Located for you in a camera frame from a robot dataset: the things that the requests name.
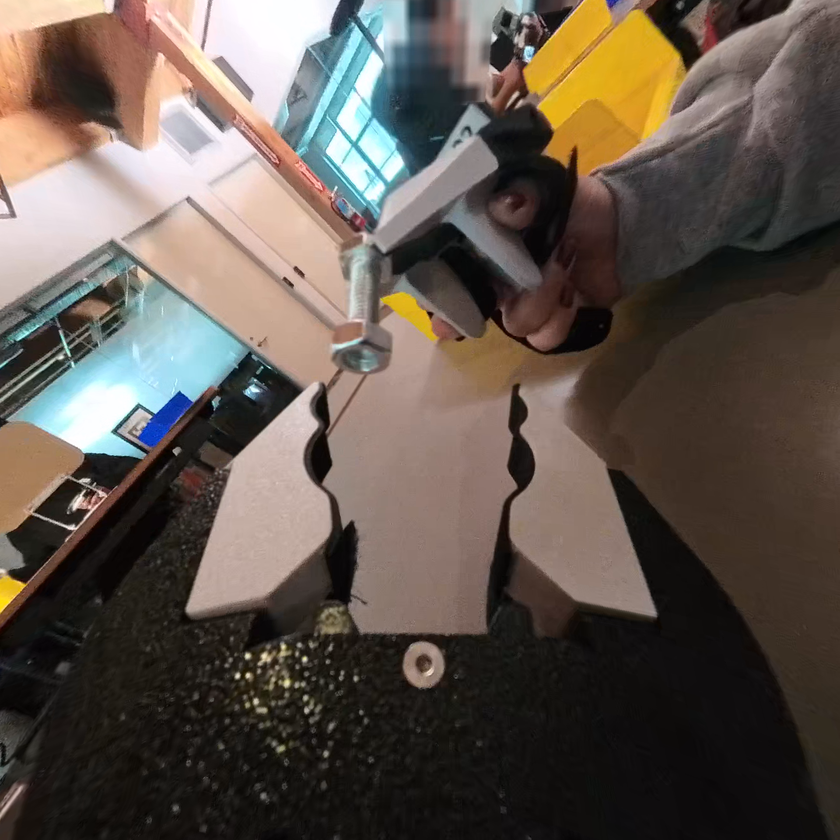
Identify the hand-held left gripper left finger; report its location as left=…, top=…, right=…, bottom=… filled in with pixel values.
left=185, top=382, right=358, bottom=636

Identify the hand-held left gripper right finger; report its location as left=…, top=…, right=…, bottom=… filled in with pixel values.
left=487, top=384, right=658, bottom=639

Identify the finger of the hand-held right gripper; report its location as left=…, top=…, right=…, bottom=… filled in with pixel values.
left=392, top=259, right=490, bottom=340
left=371, top=104, right=546, bottom=293

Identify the silver hex bolt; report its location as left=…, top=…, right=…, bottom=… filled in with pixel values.
left=338, top=236, right=385, bottom=326

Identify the large yellow plastic bin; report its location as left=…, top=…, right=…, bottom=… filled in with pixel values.
left=381, top=10, right=686, bottom=342

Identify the person's right hand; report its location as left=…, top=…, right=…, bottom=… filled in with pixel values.
left=430, top=176, right=624, bottom=352

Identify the red fire extinguisher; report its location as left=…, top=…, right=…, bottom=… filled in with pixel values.
left=330, top=189, right=367, bottom=231

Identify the large paned window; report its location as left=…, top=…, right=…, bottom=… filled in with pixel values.
left=272, top=7, right=411, bottom=214

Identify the blue plastic bin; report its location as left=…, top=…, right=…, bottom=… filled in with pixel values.
left=139, top=392, right=196, bottom=447

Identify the white door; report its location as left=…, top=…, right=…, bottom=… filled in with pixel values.
left=209, top=152, right=352, bottom=316

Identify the wooden office desk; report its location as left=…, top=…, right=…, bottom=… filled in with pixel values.
left=0, top=387, right=219, bottom=634

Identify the framed black and white tag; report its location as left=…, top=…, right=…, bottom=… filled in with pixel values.
left=112, top=403, right=155, bottom=454

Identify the wooden support post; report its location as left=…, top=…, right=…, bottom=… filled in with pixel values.
left=115, top=0, right=358, bottom=240

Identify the white wall vent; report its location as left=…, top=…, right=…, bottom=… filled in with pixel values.
left=159, top=98, right=216, bottom=161

